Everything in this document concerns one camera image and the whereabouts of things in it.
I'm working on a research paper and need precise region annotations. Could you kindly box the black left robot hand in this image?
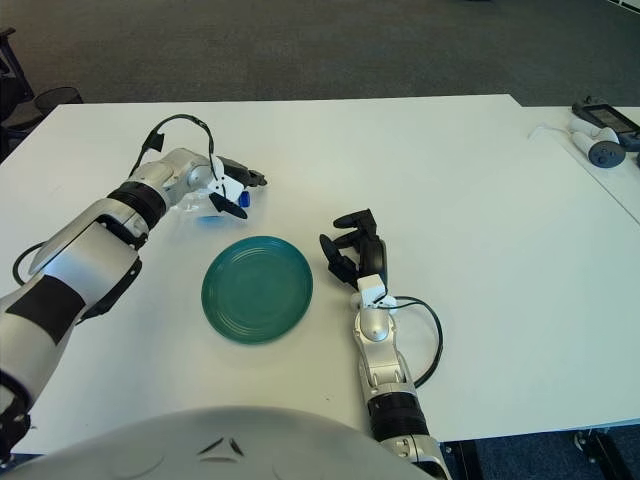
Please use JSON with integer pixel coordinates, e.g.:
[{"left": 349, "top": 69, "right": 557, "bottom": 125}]
[{"left": 208, "top": 155, "right": 270, "bottom": 220}]

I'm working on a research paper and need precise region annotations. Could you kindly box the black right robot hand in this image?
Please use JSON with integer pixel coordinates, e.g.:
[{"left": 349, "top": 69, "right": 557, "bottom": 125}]
[{"left": 318, "top": 208, "right": 389, "bottom": 291}]

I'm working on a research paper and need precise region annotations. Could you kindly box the clear plastic bottle blue cap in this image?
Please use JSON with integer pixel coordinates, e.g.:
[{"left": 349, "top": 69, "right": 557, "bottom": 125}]
[{"left": 177, "top": 189, "right": 254, "bottom": 226}]

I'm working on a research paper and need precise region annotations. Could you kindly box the green round plate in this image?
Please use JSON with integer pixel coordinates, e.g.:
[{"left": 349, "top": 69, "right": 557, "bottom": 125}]
[{"left": 201, "top": 236, "right": 315, "bottom": 345}]

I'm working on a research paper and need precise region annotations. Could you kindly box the grey robot torso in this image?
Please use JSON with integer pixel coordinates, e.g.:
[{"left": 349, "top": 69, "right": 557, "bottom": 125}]
[{"left": 0, "top": 405, "right": 431, "bottom": 480}]

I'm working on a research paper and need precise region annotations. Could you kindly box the black office chair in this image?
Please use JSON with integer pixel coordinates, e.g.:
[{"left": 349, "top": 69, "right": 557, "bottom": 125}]
[{"left": 0, "top": 27, "right": 44, "bottom": 161}]

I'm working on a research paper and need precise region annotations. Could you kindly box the white grey handheld controller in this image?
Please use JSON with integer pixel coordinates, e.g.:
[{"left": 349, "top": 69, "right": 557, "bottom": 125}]
[{"left": 569, "top": 117, "right": 625, "bottom": 169}]

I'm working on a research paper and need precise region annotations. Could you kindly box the black handheld screen device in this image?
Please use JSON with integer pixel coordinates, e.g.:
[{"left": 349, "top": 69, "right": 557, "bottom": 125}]
[{"left": 571, "top": 98, "right": 640, "bottom": 151}]

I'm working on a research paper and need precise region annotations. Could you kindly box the black table leg with caster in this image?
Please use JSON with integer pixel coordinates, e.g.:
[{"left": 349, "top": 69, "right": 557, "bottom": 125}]
[{"left": 573, "top": 428, "right": 640, "bottom": 480}]

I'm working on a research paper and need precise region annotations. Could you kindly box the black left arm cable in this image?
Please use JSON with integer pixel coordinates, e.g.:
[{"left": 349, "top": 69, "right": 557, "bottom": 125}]
[{"left": 132, "top": 113, "right": 226, "bottom": 186}]

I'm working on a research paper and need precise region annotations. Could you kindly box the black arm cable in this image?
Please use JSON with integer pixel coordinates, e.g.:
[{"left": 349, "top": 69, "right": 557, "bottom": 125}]
[
  {"left": 387, "top": 296, "right": 445, "bottom": 389},
  {"left": 132, "top": 113, "right": 226, "bottom": 186}
]

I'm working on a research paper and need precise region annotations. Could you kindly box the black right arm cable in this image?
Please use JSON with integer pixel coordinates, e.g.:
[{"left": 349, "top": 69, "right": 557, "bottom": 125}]
[{"left": 387, "top": 296, "right": 445, "bottom": 389}]

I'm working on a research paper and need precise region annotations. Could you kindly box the black wire mesh wastebasket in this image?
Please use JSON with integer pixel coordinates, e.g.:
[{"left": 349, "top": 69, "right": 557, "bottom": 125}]
[{"left": 33, "top": 87, "right": 84, "bottom": 119}]

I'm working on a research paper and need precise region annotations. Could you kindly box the thin white cable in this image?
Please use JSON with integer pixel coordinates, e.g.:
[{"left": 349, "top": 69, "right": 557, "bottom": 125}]
[{"left": 528, "top": 124, "right": 574, "bottom": 144}]

